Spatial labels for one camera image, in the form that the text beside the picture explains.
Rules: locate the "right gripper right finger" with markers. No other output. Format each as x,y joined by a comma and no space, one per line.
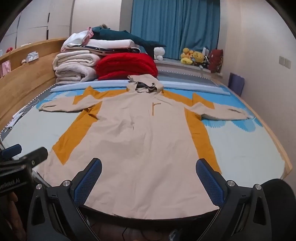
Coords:
212,181

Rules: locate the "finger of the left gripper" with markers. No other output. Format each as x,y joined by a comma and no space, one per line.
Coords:
9,153

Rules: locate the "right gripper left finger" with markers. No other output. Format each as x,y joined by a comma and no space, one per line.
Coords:
84,181

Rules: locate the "beige and orange hooded coat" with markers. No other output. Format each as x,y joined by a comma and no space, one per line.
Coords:
148,140

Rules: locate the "person's left hand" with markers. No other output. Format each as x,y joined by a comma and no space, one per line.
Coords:
11,223

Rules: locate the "blue patterned bed sheet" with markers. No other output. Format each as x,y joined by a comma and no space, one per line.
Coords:
245,150

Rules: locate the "wooden headboard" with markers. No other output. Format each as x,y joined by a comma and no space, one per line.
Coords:
31,73

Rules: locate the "cream folded blanket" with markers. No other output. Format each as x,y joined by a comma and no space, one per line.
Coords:
75,66

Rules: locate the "light blue foam strip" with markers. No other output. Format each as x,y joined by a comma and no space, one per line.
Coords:
123,83

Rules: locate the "grey mattress cover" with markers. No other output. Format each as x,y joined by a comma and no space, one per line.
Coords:
164,75

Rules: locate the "red folded blanket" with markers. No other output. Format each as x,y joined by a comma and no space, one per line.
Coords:
121,65

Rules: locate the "dark red cushion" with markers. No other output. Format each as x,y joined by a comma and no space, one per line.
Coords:
215,60

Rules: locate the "yellow plush toys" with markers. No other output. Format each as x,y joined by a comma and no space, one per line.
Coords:
190,57

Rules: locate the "white folded quilt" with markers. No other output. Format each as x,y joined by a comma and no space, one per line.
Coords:
82,41

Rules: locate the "white plush toy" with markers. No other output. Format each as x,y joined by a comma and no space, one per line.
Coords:
159,53

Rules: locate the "teal shark plush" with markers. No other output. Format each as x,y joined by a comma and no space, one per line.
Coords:
100,33

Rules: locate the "blue curtain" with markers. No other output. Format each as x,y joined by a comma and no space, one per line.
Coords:
190,24

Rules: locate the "wall light switch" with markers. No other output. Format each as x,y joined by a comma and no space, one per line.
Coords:
285,62

